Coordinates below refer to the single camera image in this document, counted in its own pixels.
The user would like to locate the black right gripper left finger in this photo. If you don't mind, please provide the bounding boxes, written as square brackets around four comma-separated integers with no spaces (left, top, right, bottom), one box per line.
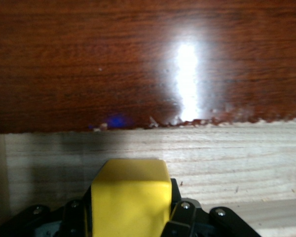
[0,185,93,237]

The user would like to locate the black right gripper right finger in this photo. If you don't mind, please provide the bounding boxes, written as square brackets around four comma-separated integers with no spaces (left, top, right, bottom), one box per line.
[162,177,262,237]

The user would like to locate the light wooden plank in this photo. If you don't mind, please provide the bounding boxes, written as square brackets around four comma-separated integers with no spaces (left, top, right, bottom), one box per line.
[0,118,296,237]

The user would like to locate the yellow block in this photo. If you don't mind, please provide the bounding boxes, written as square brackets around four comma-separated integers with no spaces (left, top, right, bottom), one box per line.
[91,158,172,237]

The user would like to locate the dark wooden cabinet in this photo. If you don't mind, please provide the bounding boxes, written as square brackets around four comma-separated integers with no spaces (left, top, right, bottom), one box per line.
[0,0,296,135]

